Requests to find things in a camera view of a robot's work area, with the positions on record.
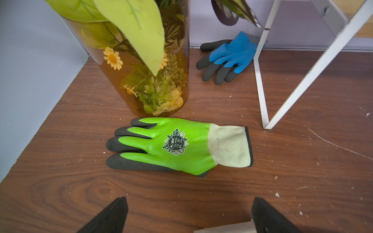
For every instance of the white tissue pack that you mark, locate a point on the white tissue pack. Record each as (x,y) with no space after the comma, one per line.
(245,227)

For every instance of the amber glass plant vase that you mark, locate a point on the amber glass plant vase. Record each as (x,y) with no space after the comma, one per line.
(140,46)

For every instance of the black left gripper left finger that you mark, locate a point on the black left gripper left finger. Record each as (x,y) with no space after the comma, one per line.
(110,220)

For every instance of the green and black glove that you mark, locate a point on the green and black glove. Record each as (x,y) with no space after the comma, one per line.
(166,144)

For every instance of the blue and grey glove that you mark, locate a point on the blue and grey glove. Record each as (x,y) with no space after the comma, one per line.
(226,59)

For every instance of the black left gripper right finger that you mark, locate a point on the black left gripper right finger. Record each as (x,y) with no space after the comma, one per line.
(268,220)

